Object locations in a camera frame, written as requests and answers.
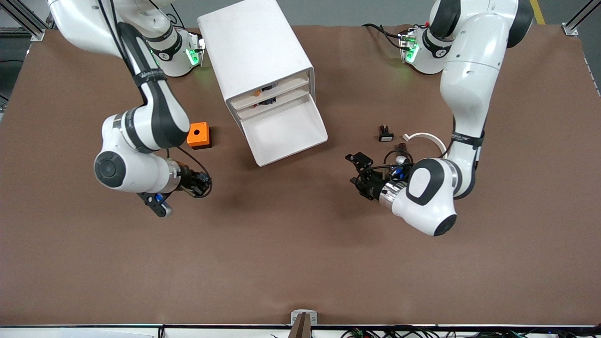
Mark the white top cabinet drawer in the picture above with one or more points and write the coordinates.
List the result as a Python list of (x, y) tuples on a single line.
[(287, 86)]

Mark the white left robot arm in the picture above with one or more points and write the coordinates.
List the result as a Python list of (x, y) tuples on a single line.
[(469, 70)]

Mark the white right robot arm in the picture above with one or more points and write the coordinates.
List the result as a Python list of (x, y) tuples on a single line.
[(159, 117)]

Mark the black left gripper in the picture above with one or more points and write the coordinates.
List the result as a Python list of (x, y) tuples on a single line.
[(372, 184)]

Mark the orange button box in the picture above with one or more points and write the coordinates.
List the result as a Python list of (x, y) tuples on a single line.
[(199, 136)]

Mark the brown cylinder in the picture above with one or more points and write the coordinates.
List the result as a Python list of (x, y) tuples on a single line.
[(402, 147)]

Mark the white middle cabinet drawer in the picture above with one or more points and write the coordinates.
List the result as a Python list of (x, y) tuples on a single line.
[(291, 97)]

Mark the aluminium frame extrusion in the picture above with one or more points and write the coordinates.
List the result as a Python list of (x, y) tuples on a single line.
[(570, 29), (28, 22)]

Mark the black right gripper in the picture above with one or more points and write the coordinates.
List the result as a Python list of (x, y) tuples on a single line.
[(190, 180)]

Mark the white bottom cabinet drawer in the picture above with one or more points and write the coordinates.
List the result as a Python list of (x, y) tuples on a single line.
[(281, 131)]

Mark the black push button white cap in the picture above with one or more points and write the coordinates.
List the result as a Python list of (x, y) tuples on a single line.
[(386, 136)]

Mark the white drawer cabinet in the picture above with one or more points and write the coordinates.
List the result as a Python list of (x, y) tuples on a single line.
[(253, 47)]

